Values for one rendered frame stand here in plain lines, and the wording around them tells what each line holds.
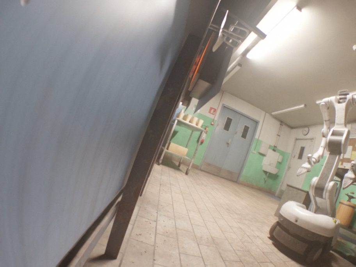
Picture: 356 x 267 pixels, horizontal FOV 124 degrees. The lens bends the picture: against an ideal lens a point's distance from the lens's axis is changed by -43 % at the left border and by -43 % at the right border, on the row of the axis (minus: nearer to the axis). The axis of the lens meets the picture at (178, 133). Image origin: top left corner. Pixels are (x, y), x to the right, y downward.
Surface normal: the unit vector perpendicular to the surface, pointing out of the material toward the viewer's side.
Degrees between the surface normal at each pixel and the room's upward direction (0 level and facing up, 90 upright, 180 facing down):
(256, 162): 90
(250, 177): 90
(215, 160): 90
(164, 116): 90
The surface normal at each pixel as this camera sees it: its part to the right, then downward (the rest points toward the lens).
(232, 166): 0.07, -0.03
